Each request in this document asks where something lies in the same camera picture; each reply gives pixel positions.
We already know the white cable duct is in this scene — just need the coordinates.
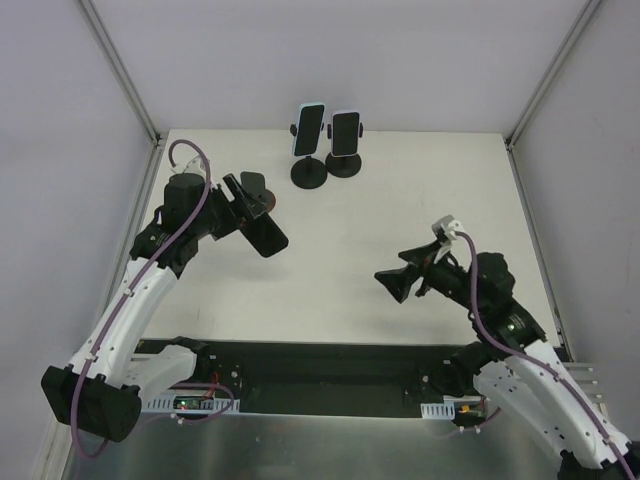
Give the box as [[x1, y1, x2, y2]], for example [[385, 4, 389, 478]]
[[141, 393, 240, 416], [420, 396, 488, 421]]

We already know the left white cable duct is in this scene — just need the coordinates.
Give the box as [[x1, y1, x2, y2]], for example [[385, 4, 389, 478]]
[[141, 393, 240, 416]]

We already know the wooden base phone stand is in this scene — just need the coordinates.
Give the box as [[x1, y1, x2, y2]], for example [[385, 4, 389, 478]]
[[240, 171, 276, 213]]

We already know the black smartphone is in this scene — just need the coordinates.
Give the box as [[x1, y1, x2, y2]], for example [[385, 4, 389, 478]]
[[240, 214, 289, 258]]

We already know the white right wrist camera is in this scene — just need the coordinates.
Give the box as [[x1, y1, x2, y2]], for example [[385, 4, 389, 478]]
[[432, 215, 465, 245]]

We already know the right white cable duct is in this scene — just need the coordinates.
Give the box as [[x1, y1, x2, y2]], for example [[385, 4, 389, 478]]
[[420, 396, 488, 421]]

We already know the lilac case smartphone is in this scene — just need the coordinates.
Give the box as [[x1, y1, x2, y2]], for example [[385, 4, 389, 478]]
[[331, 110, 360, 157]]

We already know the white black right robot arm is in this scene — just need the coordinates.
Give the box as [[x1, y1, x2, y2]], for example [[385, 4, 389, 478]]
[[374, 242, 639, 479]]

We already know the aluminium frame rail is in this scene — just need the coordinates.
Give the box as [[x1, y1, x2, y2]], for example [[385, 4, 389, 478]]
[[503, 0, 606, 388], [32, 0, 164, 479]]

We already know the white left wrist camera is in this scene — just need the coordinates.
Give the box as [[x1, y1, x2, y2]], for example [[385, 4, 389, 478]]
[[171, 156, 207, 178]]

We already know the blue case smartphone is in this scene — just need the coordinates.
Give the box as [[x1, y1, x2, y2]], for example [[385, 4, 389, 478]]
[[291, 102, 325, 157]]

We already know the black round base phone stand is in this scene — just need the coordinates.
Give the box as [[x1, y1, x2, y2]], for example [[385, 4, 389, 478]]
[[290, 152, 328, 190]]

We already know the right aluminium frame rail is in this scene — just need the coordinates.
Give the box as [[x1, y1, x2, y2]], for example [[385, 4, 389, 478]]
[[503, 0, 606, 388]]

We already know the left aluminium frame rail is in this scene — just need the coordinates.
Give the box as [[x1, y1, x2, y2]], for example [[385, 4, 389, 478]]
[[32, 0, 164, 479]]

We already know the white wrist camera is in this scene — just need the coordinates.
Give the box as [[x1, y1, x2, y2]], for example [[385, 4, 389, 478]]
[[171, 156, 207, 178], [432, 215, 465, 245]]

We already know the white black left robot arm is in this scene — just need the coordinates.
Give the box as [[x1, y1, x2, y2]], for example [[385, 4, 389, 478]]
[[41, 172, 288, 442]]

